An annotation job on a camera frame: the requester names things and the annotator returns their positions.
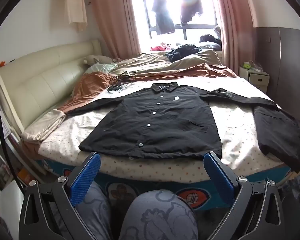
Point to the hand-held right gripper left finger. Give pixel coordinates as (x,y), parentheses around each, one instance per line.
(86,180)

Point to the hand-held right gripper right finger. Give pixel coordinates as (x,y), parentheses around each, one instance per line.
(218,177)

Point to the black button shirt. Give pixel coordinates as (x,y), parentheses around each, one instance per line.
(152,130)

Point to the black clothes heap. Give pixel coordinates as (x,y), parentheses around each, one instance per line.
(182,51)

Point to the dark clothes pile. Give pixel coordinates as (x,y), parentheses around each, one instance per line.
(210,41)

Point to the person's left leg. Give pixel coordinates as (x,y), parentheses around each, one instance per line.
(95,212)

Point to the person's leg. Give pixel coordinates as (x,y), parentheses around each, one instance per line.
(160,217)
(95,212)

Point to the bed with floral sheet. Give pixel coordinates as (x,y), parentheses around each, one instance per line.
(235,135)

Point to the cream satin cloth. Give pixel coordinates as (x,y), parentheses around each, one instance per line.
(42,127)

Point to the person's right leg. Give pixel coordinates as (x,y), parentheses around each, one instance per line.
(160,217)

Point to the black garment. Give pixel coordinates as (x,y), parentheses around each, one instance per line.
(280,135)

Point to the cluttered shelf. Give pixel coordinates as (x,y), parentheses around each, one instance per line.
(0,160)

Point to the brown blanket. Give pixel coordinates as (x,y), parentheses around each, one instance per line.
(90,85)

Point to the black white printed cloth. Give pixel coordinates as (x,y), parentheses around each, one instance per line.
(115,88)

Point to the white nightstand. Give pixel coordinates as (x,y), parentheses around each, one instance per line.
(256,78)

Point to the cream leather headboard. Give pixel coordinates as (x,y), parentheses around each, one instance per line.
(40,80)

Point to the light green pillow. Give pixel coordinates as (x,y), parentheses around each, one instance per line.
(102,68)

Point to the green box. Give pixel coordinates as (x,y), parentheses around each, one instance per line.
(246,65)

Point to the beige plush toy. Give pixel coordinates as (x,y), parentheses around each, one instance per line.
(96,59)

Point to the dark grey wardrobe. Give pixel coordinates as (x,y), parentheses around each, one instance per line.
(285,62)

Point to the beige quilt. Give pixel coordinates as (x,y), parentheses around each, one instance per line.
(150,60)

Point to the pink cloth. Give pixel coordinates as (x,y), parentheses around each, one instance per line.
(161,47)

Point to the window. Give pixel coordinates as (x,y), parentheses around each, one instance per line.
(177,32)

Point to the cream hanging garment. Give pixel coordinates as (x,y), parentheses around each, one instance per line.
(76,7)

